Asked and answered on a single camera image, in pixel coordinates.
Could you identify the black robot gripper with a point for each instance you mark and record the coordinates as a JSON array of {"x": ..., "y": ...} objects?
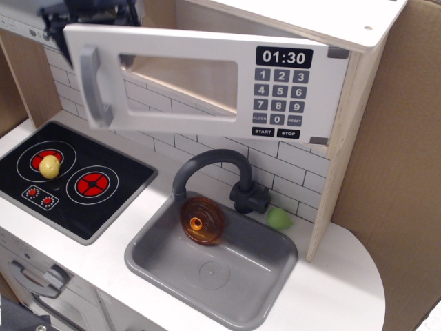
[{"x": 63, "y": 13}]

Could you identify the grey microwave door handle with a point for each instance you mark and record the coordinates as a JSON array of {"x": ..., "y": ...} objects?
[{"x": 89, "y": 63}]

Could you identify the white toy microwave door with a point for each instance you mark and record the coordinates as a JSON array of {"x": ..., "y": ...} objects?
[{"x": 217, "y": 84}]

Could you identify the wooden microwave cabinet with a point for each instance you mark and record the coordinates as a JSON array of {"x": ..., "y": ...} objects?
[{"x": 305, "y": 179}]

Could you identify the grey range hood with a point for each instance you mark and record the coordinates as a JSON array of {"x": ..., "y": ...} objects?
[{"x": 21, "y": 17}]

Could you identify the yellow toy potato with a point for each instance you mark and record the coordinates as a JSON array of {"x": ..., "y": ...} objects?
[{"x": 49, "y": 167}]

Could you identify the black toy stovetop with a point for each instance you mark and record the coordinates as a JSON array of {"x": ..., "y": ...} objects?
[{"x": 94, "y": 186}]

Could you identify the white toy oven front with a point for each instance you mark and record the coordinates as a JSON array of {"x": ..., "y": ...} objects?
[{"x": 78, "y": 307}]

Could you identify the green toy pear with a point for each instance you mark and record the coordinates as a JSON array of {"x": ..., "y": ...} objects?
[{"x": 279, "y": 219}]

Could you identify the grey toy sink basin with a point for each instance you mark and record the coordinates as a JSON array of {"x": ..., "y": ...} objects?
[{"x": 235, "y": 282}]

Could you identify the brown cardboard panel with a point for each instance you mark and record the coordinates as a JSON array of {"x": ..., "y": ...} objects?
[{"x": 390, "y": 198}]

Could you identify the grey oven door handle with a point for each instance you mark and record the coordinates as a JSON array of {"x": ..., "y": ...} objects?
[{"x": 48, "y": 284}]

